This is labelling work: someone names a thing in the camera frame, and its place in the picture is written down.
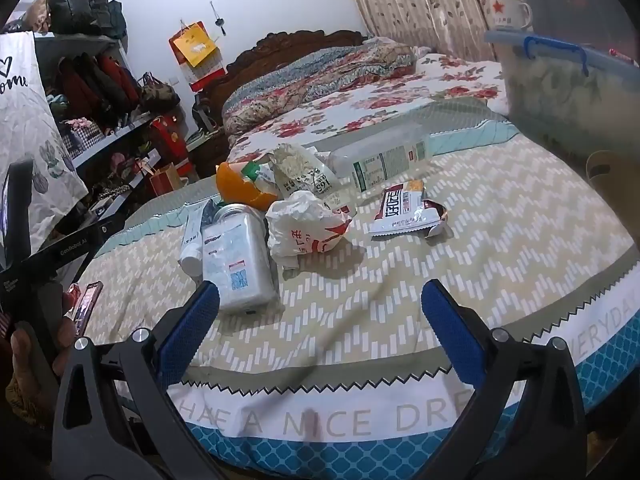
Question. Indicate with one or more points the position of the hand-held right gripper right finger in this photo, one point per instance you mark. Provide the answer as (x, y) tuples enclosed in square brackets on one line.
[(450, 330)]

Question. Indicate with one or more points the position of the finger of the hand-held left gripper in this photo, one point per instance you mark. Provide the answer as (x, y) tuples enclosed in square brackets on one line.
[(111, 227)]

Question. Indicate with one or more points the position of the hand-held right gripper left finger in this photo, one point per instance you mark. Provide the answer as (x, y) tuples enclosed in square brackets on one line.
[(192, 325)]

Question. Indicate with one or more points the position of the clear plastic jar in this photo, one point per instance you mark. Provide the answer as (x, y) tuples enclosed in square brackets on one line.
[(235, 260)]

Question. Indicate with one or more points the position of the white squeeze tube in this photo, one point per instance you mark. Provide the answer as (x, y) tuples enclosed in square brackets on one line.
[(192, 245)]

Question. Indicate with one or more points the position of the red white snack wrapper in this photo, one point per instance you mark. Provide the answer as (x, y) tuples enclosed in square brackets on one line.
[(405, 207)]

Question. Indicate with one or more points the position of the white bag red print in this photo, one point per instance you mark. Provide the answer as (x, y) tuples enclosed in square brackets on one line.
[(300, 220)]

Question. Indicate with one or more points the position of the clear plastic bottle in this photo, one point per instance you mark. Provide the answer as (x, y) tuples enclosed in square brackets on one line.
[(380, 160)]

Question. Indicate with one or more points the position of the white printed food packet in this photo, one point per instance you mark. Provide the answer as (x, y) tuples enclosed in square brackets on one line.
[(305, 170)]

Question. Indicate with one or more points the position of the person's left hand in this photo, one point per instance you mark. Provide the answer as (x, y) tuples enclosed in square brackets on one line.
[(27, 350)]

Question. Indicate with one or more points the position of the red cased smartphone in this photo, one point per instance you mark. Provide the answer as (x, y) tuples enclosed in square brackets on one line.
[(88, 307)]

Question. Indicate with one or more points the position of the brown paper bag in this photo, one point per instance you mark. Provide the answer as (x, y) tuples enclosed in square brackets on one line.
[(165, 180)]

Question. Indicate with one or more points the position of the white printed cloth cover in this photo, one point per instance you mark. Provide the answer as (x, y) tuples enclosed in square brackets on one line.
[(30, 110)]

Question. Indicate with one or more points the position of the brown handbag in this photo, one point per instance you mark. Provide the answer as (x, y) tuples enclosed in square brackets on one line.
[(157, 92)]

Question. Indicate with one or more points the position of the row of red bags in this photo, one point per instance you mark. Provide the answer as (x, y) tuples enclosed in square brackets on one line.
[(95, 85)]

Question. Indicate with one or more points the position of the grey shelf rack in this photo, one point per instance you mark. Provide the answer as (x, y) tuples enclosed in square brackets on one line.
[(85, 42)]

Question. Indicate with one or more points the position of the dark green bag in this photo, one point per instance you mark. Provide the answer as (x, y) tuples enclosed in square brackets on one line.
[(107, 15)]

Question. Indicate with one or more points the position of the black bag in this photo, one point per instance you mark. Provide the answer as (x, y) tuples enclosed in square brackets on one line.
[(70, 5)]

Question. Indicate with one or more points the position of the floral bedsheet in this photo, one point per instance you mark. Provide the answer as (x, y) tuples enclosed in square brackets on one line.
[(450, 85)]

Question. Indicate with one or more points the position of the floral patchwork quilt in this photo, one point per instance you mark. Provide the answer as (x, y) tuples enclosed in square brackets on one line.
[(310, 80)]

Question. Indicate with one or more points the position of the clear storage box blue lid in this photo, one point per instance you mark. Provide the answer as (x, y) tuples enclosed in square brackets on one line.
[(560, 90)]

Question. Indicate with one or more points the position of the dark wooden headboard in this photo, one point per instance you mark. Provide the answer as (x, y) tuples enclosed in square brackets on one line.
[(300, 42)]

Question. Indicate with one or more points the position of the white enamel mug red star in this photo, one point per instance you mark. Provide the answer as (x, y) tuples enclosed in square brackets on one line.
[(502, 12)]

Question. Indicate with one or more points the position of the orange wall calendar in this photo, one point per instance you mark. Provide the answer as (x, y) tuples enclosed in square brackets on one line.
[(195, 47)]

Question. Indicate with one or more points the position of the dark hanging wall ornament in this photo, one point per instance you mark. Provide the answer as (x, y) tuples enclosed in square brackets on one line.
[(218, 22)]

